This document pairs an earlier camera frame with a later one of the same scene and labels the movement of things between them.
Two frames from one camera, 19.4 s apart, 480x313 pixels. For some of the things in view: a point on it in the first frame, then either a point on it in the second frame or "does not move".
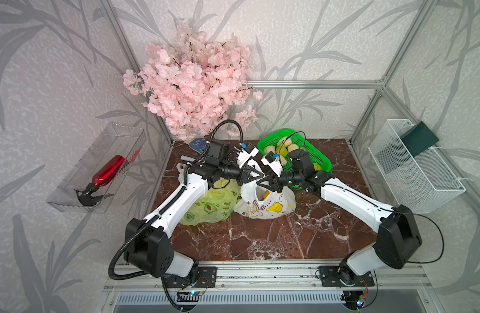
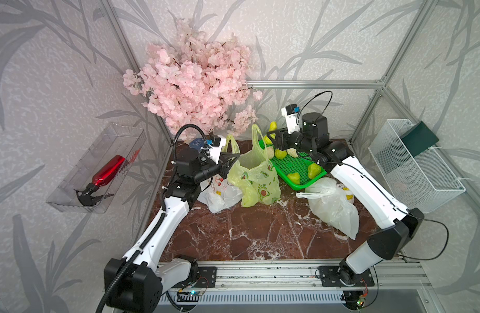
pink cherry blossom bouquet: x=198 y=87 does not move
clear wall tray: x=93 y=180 does not move
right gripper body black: x=289 y=177 → x=294 y=140
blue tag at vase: x=198 y=144 does not move
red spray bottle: x=103 y=175 does not move
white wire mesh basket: x=423 y=183 does not move
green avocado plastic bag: x=216 y=205 → x=253 y=175
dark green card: x=419 y=138 does not move
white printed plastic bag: x=259 y=202 → x=334 y=203
